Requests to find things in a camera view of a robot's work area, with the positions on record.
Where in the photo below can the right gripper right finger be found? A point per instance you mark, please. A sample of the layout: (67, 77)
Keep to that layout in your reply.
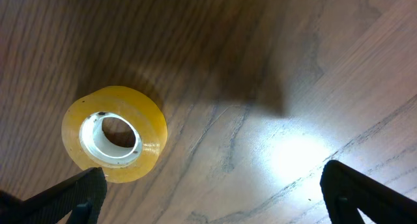
(348, 193)

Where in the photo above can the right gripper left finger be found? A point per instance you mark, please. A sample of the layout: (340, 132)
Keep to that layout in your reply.
(81, 197)

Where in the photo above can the yellow tape roll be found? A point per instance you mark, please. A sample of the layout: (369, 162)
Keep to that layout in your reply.
(86, 144)

